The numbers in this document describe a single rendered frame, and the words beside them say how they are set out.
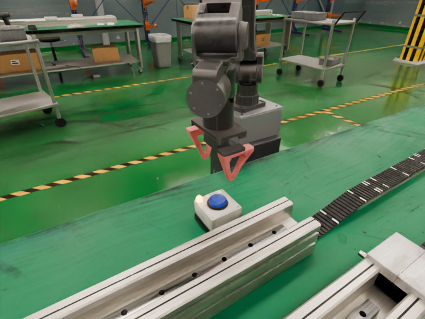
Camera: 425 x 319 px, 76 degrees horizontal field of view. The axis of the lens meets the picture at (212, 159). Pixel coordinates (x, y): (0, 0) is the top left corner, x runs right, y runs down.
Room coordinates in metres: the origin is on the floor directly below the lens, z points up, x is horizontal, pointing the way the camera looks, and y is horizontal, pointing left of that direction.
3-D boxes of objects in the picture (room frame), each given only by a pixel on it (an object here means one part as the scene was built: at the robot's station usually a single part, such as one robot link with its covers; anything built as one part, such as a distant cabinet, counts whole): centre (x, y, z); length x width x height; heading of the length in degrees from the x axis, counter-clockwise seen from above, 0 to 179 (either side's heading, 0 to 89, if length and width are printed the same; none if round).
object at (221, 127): (0.47, -0.01, 1.05); 0.10 x 0.07 x 0.07; 32
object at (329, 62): (4.56, -1.62, 0.50); 1.03 x 0.55 x 1.01; 35
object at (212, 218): (0.46, -0.02, 0.81); 0.10 x 0.08 x 0.06; 32
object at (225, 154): (0.44, -0.03, 0.98); 0.07 x 0.07 x 0.09; 32
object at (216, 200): (0.47, -0.01, 0.84); 0.04 x 0.04 x 0.02
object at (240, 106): (0.95, -0.12, 0.93); 0.12 x 0.09 x 0.08; 129
